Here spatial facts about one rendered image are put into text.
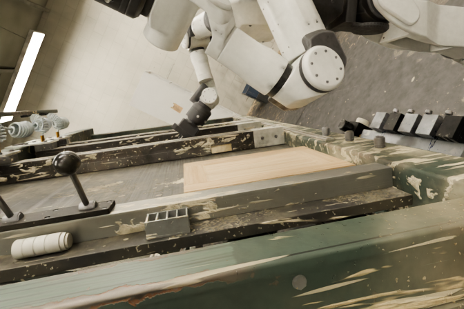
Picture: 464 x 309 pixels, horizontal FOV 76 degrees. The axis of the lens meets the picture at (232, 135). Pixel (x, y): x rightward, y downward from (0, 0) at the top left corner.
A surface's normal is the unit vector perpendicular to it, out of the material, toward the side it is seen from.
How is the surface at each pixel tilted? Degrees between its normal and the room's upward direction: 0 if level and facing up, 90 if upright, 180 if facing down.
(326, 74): 90
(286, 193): 90
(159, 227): 89
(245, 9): 102
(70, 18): 90
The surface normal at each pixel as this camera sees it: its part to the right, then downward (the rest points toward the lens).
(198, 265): -0.11, -0.99
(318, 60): 0.30, -0.20
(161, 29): 0.13, 0.69
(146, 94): 0.11, 0.21
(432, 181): -0.98, 0.14
